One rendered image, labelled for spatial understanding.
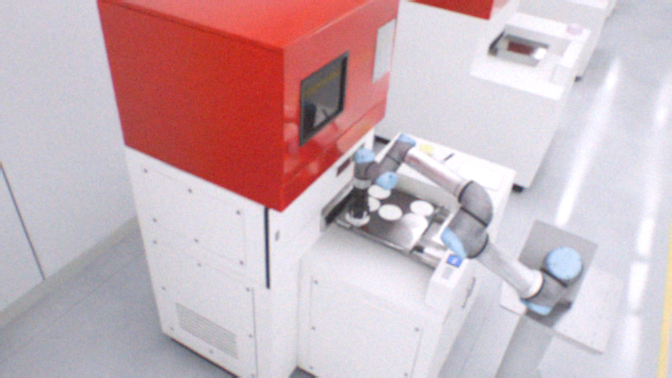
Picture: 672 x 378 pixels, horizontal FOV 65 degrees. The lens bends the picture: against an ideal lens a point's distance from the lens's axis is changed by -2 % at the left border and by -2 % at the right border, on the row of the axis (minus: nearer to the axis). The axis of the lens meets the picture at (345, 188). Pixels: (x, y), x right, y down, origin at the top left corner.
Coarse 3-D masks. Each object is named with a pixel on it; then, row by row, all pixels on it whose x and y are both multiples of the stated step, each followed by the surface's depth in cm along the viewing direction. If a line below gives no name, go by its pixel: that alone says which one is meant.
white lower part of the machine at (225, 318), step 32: (160, 256) 238; (192, 256) 225; (160, 288) 254; (192, 288) 239; (224, 288) 225; (256, 288) 213; (288, 288) 224; (160, 320) 272; (192, 320) 255; (224, 320) 239; (256, 320) 226; (288, 320) 236; (224, 352) 255; (256, 352) 242; (288, 352) 250
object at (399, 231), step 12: (396, 192) 251; (384, 204) 244; (396, 204) 244; (408, 204) 245; (432, 204) 246; (372, 216) 236; (408, 216) 238; (420, 216) 239; (432, 216) 239; (360, 228) 229; (372, 228) 230; (384, 228) 231; (396, 228) 231; (408, 228) 232; (420, 228) 232; (396, 240) 225; (408, 240) 226
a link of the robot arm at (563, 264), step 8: (560, 248) 195; (568, 248) 195; (552, 256) 195; (560, 256) 194; (568, 256) 193; (576, 256) 192; (544, 264) 199; (552, 264) 194; (560, 264) 193; (568, 264) 192; (576, 264) 192; (544, 272) 196; (552, 272) 193; (560, 272) 192; (568, 272) 191; (576, 272) 191; (560, 280) 193; (568, 280) 194
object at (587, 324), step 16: (592, 272) 229; (512, 288) 219; (592, 288) 222; (608, 288) 222; (512, 304) 212; (576, 304) 214; (592, 304) 215; (608, 304) 215; (528, 320) 208; (544, 320) 206; (560, 320) 207; (576, 320) 207; (592, 320) 208; (608, 320) 208; (560, 336) 204; (576, 336) 201; (592, 336) 202; (592, 352) 199
